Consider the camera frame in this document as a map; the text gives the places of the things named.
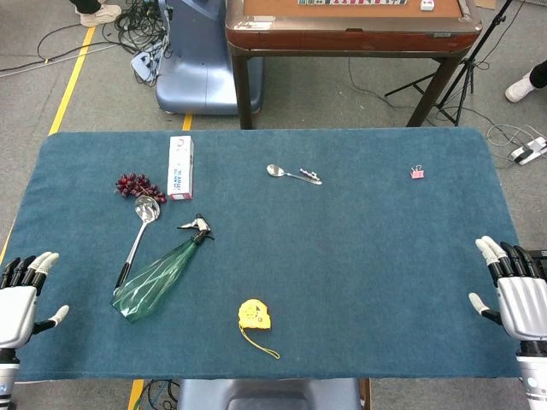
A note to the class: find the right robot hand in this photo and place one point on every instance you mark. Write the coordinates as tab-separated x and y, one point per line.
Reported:
523	307

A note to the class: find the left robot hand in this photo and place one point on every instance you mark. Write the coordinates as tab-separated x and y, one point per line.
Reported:
17	312

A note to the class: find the green transparent spray bottle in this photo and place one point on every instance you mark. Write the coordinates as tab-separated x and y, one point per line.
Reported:
149	277

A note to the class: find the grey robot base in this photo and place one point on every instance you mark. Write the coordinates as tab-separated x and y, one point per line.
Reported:
269	395

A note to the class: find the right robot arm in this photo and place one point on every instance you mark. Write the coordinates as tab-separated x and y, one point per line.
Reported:
534	376

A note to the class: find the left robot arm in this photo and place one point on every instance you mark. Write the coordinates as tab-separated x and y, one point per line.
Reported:
7	380

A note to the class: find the black tripod stand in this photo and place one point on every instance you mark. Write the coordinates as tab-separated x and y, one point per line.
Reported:
466	68

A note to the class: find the white power strip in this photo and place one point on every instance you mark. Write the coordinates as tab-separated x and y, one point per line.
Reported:
530	150
144	64

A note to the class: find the large steel serving spoon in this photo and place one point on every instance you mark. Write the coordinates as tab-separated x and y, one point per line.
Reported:
147	209

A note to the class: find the pink binder clip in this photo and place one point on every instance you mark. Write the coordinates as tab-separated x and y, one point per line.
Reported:
417	173

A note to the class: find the bunch of dark red grapes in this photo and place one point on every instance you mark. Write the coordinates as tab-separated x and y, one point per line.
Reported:
132	183

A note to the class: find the blue table cloth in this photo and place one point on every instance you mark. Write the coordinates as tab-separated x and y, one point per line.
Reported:
342	256

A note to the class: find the white and pink carton box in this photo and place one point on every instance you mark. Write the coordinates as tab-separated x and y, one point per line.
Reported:
180	171

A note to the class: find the person in black trousers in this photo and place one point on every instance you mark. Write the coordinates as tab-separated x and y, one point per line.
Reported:
519	89
100	16

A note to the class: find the yellow tape measure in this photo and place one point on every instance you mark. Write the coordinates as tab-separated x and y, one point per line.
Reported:
255	316

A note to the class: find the small steel spoon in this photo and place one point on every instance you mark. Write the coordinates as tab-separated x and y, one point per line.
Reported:
274	170

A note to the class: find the cardboard box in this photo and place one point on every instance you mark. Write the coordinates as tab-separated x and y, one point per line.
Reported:
486	3

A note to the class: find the single white mahjong tile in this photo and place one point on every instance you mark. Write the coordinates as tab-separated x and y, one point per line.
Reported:
427	5

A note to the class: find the brown mahjong table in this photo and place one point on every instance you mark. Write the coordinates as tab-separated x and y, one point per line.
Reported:
350	40

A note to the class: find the row of face-up mahjong tiles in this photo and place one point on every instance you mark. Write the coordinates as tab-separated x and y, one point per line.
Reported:
350	2

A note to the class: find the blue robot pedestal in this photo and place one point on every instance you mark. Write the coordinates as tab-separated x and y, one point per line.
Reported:
201	72

